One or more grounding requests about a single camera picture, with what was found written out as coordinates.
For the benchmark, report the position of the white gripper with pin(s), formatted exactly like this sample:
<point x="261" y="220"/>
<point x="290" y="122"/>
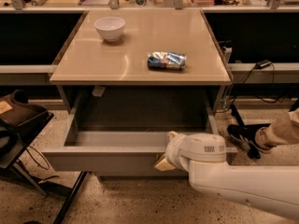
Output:
<point x="173" y="151"/>

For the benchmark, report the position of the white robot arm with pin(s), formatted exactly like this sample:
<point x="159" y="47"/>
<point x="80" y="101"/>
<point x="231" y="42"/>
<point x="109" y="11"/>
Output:
<point x="273" y="189"/>

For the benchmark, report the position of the grey drawer cabinet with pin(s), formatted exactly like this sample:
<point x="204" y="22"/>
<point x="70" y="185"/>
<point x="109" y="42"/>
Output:
<point x="91" y="61"/>

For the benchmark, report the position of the black shoe upper right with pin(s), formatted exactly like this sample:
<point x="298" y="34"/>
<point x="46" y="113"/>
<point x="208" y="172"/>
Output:
<point x="247" y="134"/>

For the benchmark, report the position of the blue foil snack bag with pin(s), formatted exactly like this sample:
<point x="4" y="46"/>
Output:
<point x="166" y="60"/>

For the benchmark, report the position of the white paper tag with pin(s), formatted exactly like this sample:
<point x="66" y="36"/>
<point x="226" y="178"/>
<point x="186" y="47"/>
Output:
<point x="98" y="91"/>

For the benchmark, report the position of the person leg beige trousers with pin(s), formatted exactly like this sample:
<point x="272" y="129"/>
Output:
<point x="282" y="131"/>

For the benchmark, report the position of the black power adapter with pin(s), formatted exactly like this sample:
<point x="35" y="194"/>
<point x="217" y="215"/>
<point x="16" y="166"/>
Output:
<point x="262" y="64"/>

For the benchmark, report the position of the white ceramic bowl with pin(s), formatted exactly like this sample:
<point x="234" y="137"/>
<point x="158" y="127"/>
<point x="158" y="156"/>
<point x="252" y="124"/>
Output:
<point x="110" y="28"/>

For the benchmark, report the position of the black chair left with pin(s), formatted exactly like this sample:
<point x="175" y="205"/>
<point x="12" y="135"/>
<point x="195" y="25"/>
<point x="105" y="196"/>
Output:
<point x="21" y="122"/>

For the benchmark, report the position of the black stand frame right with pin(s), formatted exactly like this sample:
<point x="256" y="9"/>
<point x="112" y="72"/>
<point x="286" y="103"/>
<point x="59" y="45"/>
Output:
<point x="284" y="130"/>

